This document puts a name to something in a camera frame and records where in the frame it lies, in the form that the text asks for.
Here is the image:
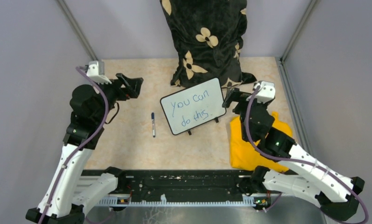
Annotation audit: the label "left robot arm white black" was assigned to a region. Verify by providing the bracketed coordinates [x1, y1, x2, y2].
[25, 73, 143, 224]

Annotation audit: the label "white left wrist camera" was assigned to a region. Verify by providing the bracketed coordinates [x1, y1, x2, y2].
[84, 60, 112, 85]

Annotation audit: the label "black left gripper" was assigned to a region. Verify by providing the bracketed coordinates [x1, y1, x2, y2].
[94, 72, 143, 123]

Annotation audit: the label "white marker pen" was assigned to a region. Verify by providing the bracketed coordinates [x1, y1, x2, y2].
[151, 112, 156, 138]

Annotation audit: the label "yellow cloth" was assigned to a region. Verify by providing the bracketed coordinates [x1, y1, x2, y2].
[230, 116, 288, 173]

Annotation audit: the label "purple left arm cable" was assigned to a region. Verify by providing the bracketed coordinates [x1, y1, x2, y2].
[37, 66, 110, 224]

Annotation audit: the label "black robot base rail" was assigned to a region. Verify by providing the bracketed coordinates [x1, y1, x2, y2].
[80, 168, 281, 211]

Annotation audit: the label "black floral plush blanket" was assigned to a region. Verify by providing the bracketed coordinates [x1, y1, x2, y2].
[160, 0, 257, 89]

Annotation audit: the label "small black-framed whiteboard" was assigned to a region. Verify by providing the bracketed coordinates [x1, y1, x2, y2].
[160, 78, 226, 135]

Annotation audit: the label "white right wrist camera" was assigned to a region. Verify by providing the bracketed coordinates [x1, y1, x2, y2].
[253, 81, 276, 105]

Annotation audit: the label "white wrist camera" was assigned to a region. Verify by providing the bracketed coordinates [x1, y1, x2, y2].
[84, 60, 112, 85]
[253, 81, 276, 105]

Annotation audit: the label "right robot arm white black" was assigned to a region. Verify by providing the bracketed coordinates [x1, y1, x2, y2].
[222, 87, 369, 224]

